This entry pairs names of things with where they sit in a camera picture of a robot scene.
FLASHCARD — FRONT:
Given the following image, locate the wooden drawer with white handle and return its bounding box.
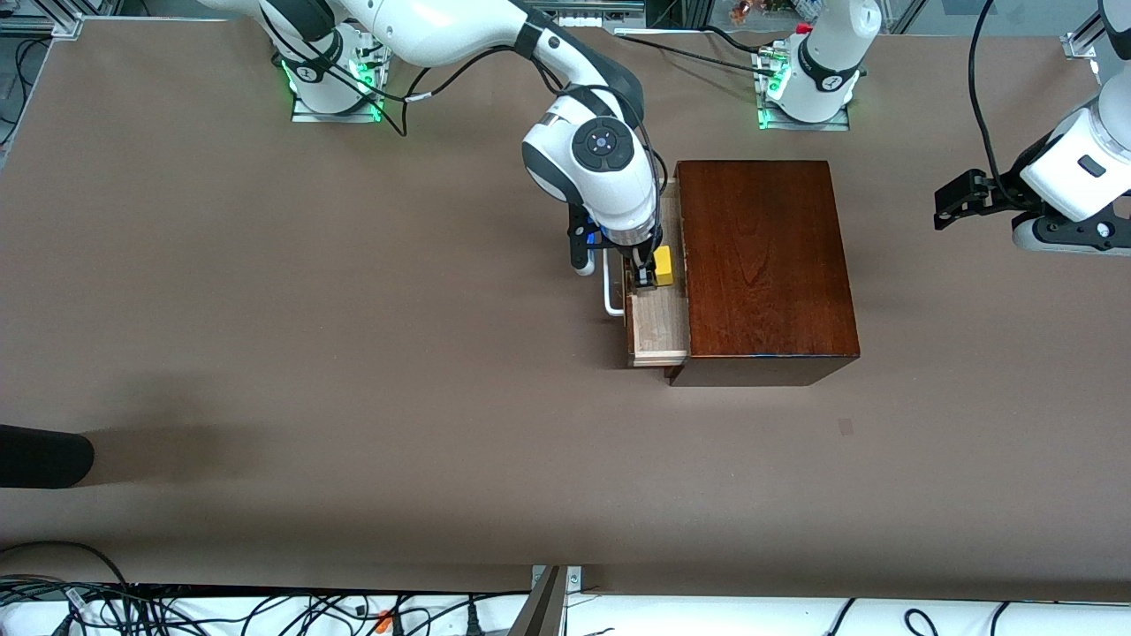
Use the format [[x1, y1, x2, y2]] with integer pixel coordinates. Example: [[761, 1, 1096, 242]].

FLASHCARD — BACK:
[[603, 177, 691, 368]]

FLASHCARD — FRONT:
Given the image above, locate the dark wooden cabinet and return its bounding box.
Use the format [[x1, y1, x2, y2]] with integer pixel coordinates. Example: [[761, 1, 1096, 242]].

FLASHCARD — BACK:
[[664, 160, 862, 388]]

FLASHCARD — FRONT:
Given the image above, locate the white power strip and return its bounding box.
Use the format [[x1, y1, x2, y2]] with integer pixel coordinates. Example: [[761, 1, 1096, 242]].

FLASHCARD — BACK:
[[548, 0, 648, 29]]

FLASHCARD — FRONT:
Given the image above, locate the black ribbed foam cylinder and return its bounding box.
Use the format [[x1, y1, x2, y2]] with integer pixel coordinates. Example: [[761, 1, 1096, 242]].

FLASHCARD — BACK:
[[0, 424, 95, 489]]

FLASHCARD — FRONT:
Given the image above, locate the aluminium frame corner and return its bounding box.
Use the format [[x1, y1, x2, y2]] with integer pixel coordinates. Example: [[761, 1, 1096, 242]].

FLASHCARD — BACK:
[[1060, 0, 1131, 61]]

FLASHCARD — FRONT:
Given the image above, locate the thin black table cable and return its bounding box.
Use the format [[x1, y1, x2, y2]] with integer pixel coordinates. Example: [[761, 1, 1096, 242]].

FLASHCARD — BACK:
[[614, 25, 778, 76]]

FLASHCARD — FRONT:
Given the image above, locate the aluminium profile bracket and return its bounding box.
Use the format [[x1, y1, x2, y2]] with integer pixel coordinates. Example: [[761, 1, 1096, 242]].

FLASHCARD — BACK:
[[508, 565, 584, 636]]

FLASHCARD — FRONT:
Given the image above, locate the aluminium frame rail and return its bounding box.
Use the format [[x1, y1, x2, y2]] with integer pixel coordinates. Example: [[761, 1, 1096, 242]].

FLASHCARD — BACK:
[[0, 0, 120, 38]]

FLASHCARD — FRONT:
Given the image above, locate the black looped cable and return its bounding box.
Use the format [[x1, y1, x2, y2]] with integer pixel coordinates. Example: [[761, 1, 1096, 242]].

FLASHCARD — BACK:
[[0, 541, 133, 588]]

